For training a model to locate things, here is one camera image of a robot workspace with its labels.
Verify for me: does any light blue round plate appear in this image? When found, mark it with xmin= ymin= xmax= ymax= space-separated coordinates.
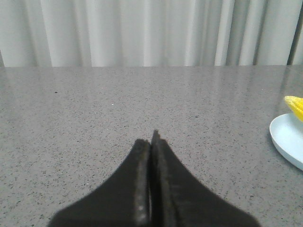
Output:
xmin=269 ymin=113 xmax=303 ymax=170

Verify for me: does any white pleated curtain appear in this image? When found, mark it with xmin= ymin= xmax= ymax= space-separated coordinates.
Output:
xmin=0 ymin=0 xmax=303 ymax=67

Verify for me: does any yellow corn cob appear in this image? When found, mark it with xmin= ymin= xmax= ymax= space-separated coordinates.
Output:
xmin=284 ymin=96 xmax=303 ymax=121

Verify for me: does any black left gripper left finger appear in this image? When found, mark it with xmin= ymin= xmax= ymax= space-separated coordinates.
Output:
xmin=48 ymin=140 xmax=151 ymax=227

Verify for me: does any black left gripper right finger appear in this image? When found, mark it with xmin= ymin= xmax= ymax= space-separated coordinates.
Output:
xmin=151 ymin=131 xmax=260 ymax=227

